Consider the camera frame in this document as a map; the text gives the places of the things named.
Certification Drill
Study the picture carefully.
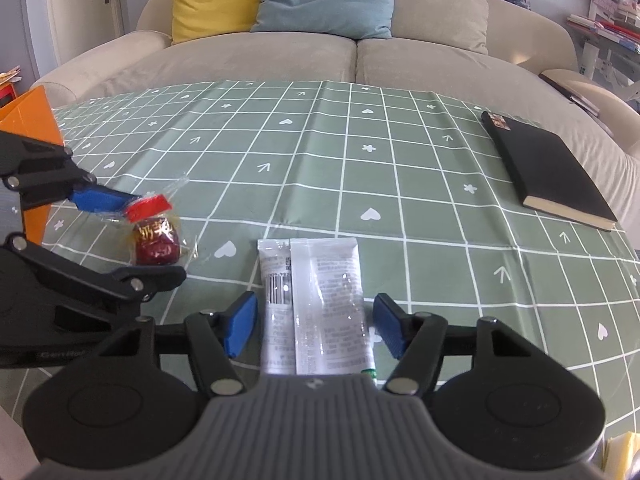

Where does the white desk shelf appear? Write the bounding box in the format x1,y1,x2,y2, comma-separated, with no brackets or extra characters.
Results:
567,0,640,106

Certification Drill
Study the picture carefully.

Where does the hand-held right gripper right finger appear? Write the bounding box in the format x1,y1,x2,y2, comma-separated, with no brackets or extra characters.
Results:
372,292,531,395

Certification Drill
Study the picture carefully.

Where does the dark book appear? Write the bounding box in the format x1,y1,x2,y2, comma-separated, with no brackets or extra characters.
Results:
539,72,601,118

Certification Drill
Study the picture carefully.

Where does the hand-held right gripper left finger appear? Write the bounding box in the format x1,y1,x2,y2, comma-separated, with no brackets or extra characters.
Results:
102,290,260,396

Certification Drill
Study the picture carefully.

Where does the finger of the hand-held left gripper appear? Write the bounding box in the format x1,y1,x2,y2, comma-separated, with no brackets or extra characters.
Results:
0,131,136,213
7,234,187,307

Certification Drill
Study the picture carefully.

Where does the beige pillow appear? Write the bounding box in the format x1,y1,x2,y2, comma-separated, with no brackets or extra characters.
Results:
392,0,490,56

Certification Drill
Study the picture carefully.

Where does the green checked tablecloth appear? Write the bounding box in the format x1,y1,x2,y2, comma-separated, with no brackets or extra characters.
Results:
0,80,640,461

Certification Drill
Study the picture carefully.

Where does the translucent white snack packet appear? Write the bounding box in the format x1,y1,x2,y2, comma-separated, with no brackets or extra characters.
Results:
289,237,377,378

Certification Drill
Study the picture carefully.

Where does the white door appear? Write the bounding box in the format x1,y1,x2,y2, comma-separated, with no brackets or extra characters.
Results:
47,0,126,68

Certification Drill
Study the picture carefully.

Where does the red candy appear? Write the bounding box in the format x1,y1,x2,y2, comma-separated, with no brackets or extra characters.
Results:
97,174,201,267

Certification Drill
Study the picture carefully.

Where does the beige sofa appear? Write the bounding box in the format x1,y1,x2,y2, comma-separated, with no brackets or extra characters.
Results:
30,0,640,251

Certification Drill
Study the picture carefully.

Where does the black notebook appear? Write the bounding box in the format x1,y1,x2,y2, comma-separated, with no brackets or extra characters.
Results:
481,111,619,232

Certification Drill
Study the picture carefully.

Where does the stack of red books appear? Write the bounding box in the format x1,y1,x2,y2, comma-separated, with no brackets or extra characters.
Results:
567,12,640,53

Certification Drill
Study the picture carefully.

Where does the orange box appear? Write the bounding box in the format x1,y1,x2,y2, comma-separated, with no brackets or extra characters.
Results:
0,86,65,246

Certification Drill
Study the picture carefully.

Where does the yellow paper stack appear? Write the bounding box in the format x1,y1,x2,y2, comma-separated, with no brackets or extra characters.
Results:
602,432,640,480

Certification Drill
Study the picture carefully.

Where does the white packet with barcode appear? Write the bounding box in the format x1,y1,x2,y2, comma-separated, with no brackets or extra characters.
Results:
256,239,297,376

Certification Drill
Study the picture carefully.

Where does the pile of papers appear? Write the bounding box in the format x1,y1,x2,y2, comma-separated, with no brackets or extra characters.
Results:
0,65,23,108

